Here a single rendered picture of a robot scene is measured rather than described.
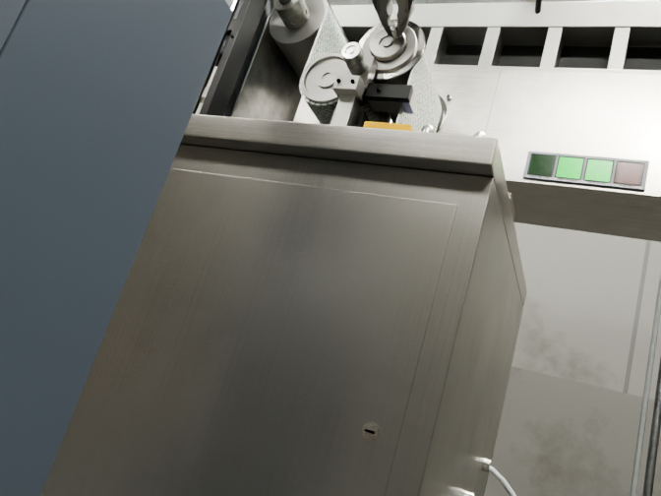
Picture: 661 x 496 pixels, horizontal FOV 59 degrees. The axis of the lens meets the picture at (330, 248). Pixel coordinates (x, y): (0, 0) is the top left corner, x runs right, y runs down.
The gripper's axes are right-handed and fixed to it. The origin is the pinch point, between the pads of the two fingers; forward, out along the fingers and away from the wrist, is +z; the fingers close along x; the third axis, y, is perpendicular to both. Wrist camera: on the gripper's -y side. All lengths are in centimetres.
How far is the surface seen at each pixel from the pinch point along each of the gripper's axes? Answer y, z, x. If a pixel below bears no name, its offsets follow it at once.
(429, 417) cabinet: -69, 28, -29
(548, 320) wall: 87, 128, -29
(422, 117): 3.5, 18.6, -4.7
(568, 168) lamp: 17, 33, -34
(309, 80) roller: -4.5, 9.4, 17.7
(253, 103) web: -3.5, 15.7, 33.7
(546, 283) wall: 98, 118, -25
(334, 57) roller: -0.2, 5.5, 13.4
